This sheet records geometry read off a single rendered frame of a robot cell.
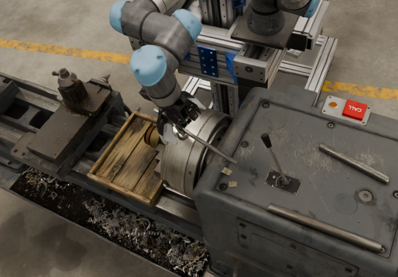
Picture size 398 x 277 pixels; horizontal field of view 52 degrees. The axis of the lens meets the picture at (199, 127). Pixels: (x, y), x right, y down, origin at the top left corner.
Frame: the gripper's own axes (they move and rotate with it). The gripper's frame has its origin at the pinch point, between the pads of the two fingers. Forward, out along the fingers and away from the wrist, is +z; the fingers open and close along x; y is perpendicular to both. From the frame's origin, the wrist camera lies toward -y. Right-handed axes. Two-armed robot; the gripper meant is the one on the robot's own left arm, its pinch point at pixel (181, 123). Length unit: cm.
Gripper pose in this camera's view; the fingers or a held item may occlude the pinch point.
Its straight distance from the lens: 117.0
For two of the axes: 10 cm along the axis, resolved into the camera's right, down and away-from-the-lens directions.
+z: 2.2, 4.0, 8.9
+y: 7.5, 5.2, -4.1
